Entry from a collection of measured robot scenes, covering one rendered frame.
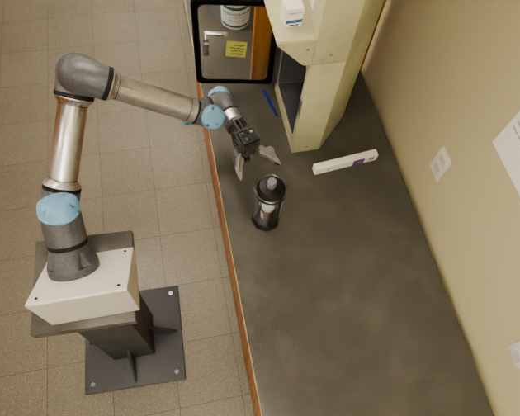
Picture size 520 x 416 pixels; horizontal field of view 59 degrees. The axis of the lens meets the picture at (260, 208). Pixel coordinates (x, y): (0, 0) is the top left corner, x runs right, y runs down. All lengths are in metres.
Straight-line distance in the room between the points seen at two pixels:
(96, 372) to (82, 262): 1.12
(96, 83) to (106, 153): 1.65
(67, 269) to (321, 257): 0.82
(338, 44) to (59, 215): 0.93
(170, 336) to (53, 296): 1.16
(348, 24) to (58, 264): 1.07
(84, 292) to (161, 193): 1.49
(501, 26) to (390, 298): 0.88
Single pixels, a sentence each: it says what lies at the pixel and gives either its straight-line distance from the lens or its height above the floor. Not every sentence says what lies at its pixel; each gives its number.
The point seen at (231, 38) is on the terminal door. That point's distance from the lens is 1.78.
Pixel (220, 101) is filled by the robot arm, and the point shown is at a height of 1.20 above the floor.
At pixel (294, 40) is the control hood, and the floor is 1.51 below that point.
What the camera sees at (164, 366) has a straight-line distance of 2.47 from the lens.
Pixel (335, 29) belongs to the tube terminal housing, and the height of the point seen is 1.54.
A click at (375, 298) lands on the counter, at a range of 1.63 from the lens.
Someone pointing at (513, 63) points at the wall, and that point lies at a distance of 1.37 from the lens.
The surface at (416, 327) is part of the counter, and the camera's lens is 1.66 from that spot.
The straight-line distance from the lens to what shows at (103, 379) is 2.51.
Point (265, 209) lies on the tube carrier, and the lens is 1.50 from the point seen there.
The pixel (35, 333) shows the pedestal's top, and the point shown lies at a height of 0.94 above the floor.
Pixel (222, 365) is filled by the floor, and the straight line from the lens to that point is 2.46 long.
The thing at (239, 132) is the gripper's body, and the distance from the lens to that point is 1.53.
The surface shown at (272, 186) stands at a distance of 1.43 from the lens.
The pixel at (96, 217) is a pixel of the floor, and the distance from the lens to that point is 2.81.
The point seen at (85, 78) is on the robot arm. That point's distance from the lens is 1.39.
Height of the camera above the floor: 2.44
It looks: 63 degrees down
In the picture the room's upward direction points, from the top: 8 degrees clockwise
